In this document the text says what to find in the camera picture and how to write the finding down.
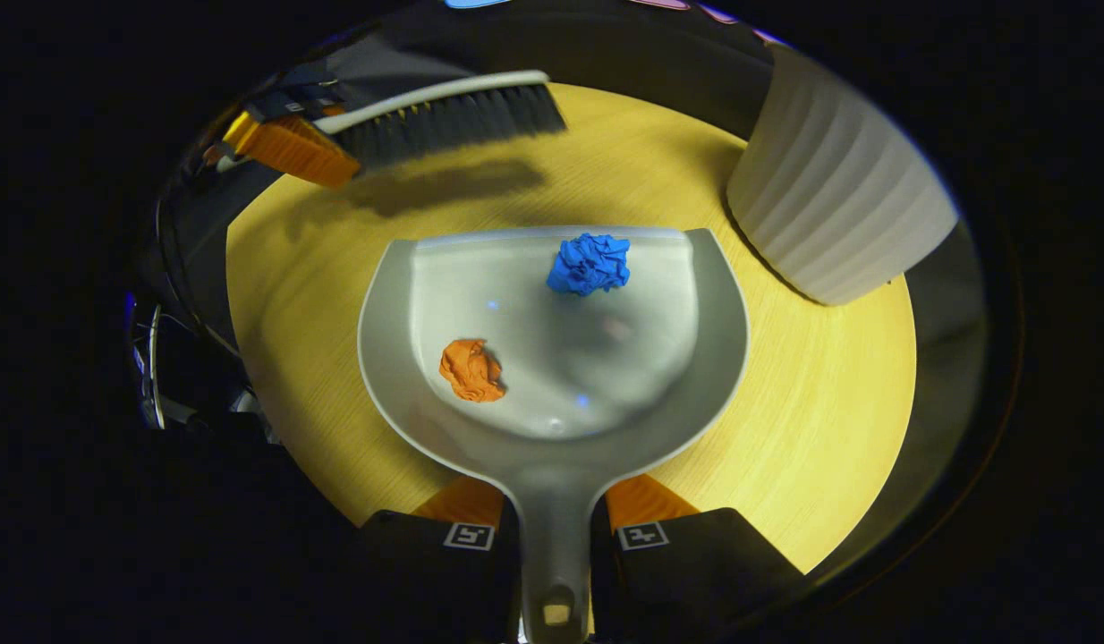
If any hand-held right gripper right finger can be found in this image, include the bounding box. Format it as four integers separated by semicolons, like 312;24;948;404
590;474;803;644

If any blue paper ball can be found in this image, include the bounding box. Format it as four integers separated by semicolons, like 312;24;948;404
547;233;632;297

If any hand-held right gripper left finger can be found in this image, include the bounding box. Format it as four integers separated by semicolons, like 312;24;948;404
351;476;523;644

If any orange paper ball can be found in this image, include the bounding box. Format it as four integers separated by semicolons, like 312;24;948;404
439;338;507;403

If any wooden desktop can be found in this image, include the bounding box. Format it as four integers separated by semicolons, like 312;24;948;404
225;82;918;575

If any white dustpan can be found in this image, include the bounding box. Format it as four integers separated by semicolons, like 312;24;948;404
357;225;751;644

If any small white broom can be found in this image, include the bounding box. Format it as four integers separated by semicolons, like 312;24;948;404
315;70;568;173

